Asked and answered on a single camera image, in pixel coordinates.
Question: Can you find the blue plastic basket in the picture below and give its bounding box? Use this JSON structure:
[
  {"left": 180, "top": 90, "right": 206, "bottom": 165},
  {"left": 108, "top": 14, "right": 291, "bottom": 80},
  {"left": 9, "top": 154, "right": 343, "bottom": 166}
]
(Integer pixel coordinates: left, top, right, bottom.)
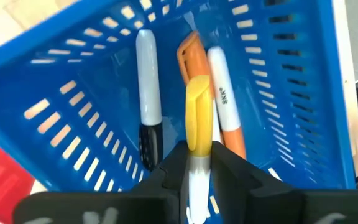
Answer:
[{"left": 0, "top": 0, "right": 357, "bottom": 192}]

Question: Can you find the orange cap white marker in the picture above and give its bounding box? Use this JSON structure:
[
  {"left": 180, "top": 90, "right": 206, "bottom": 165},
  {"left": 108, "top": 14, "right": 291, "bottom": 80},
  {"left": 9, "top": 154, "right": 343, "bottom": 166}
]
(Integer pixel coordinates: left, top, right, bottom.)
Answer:
[
  {"left": 206, "top": 45, "right": 247, "bottom": 160},
  {"left": 176, "top": 30, "right": 223, "bottom": 146}
]

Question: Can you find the yellow cap white marker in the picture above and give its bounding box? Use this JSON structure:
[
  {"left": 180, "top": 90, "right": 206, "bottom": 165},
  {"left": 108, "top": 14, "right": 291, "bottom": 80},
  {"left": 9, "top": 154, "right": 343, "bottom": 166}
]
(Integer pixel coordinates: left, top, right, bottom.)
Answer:
[{"left": 185, "top": 74, "right": 214, "bottom": 224}]

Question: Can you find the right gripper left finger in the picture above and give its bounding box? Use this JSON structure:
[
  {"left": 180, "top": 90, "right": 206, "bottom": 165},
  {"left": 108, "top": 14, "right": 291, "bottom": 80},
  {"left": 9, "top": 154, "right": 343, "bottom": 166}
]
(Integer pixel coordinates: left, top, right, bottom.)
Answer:
[{"left": 12, "top": 141, "right": 188, "bottom": 224}]

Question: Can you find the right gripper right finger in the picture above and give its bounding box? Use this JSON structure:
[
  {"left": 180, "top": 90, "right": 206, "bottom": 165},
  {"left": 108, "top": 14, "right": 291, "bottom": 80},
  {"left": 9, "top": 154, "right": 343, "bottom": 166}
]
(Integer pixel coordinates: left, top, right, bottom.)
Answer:
[{"left": 211, "top": 141, "right": 358, "bottom": 224}]

